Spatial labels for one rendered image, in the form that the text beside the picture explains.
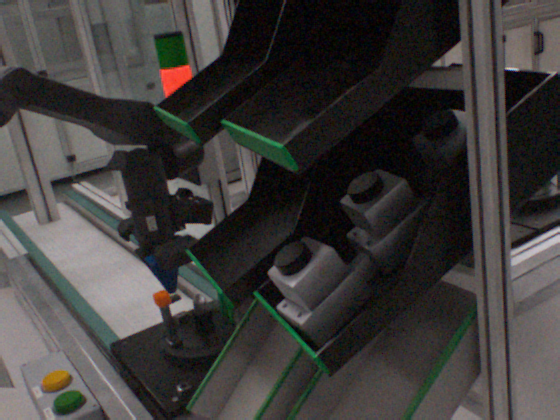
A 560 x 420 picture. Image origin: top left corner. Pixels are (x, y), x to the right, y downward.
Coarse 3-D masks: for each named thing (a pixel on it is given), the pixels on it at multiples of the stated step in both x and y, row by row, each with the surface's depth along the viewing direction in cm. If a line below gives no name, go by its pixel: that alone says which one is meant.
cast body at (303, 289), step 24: (312, 240) 52; (288, 264) 50; (312, 264) 50; (336, 264) 50; (360, 264) 54; (288, 288) 50; (312, 288) 50; (336, 288) 51; (360, 288) 52; (288, 312) 52; (312, 312) 50; (336, 312) 51; (312, 336) 50
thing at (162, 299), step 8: (160, 296) 92; (168, 296) 93; (176, 296) 94; (160, 304) 92; (168, 304) 93; (160, 312) 94; (168, 312) 94; (168, 320) 94; (168, 328) 94; (168, 336) 95; (176, 336) 95
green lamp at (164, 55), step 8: (160, 40) 104; (168, 40) 103; (176, 40) 104; (160, 48) 104; (168, 48) 104; (176, 48) 104; (184, 48) 105; (160, 56) 105; (168, 56) 104; (176, 56) 104; (184, 56) 105; (160, 64) 106; (168, 64) 105; (176, 64) 105; (184, 64) 106
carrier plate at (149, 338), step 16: (208, 304) 111; (128, 336) 105; (144, 336) 104; (160, 336) 103; (112, 352) 103; (128, 352) 100; (144, 352) 99; (160, 352) 98; (128, 368) 96; (144, 368) 95; (160, 368) 94; (176, 368) 94; (192, 368) 93; (208, 368) 92; (144, 384) 91; (160, 384) 90; (176, 384) 90; (192, 384) 89; (160, 400) 87; (176, 400) 86; (176, 416) 85
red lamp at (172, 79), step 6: (186, 66) 106; (162, 72) 106; (168, 72) 105; (174, 72) 105; (180, 72) 105; (186, 72) 106; (162, 78) 107; (168, 78) 106; (174, 78) 105; (180, 78) 106; (186, 78) 106; (168, 84) 106; (174, 84) 106; (180, 84) 106; (168, 90) 107; (174, 90) 106
